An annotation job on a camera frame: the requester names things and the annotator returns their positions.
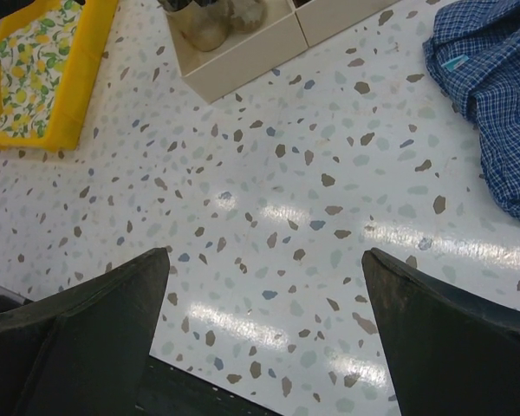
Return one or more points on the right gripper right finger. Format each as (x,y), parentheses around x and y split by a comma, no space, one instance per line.
(449,352)

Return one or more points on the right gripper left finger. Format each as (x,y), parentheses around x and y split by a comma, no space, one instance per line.
(83,351)

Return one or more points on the beige wooden divided box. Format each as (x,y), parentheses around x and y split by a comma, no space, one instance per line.
(291,27)

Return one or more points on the glass shaker jar white powder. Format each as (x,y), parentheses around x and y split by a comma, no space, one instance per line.
(247,15)

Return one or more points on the yellow plastic tray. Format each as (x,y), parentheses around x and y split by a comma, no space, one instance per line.
(76,86)

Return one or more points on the lemon print cloth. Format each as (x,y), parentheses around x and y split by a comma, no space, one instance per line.
(32,63)

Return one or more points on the blue checked shirt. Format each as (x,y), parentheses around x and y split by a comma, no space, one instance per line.
(474,57)

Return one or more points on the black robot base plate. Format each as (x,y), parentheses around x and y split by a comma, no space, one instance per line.
(168,390)

